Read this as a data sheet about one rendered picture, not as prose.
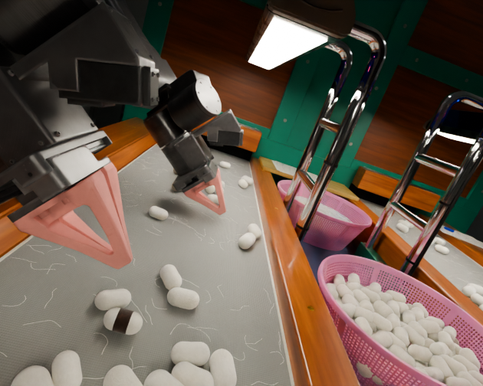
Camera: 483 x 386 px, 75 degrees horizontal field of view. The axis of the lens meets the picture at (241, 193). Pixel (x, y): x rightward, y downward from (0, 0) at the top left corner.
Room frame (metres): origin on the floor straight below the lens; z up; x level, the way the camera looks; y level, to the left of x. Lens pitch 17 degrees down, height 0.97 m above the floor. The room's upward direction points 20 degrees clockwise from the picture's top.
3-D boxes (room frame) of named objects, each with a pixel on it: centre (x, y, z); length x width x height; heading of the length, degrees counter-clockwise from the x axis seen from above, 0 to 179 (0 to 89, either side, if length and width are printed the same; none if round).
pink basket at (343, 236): (0.83, -0.22, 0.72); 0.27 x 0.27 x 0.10
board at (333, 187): (1.04, -0.19, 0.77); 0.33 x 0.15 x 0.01; 98
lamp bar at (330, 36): (0.62, 0.04, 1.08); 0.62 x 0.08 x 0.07; 8
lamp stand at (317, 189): (0.63, -0.04, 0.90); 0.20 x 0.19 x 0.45; 8
